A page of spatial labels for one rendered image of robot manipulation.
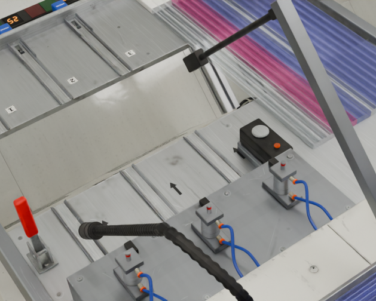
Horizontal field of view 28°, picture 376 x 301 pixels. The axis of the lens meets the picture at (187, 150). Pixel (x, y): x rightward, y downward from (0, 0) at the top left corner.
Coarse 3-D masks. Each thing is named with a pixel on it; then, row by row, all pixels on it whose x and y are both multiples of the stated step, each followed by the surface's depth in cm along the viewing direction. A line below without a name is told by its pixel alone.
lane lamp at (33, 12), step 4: (36, 4) 139; (28, 8) 138; (32, 8) 138; (36, 8) 138; (40, 8) 138; (28, 12) 137; (32, 12) 137; (36, 12) 137; (40, 12) 137; (44, 12) 137; (32, 16) 136; (36, 16) 136
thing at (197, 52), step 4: (200, 48) 98; (192, 52) 98; (196, 52) 98; (200, 52) 98; (188, 56) 99; (192, 56) 98; (196, 56) 98; (184, 60) 101; (188, 60) 100; (192, 60) 99; (196, 60) 98; (200, 60) 98; (204, 60) 98; (188, 64) 101; (192, 64) 100; (196, 64) 99; (200, 64) 98; (204, 64) 98; (188, 68) 101; (192, 68) 100; (196, 68) 99
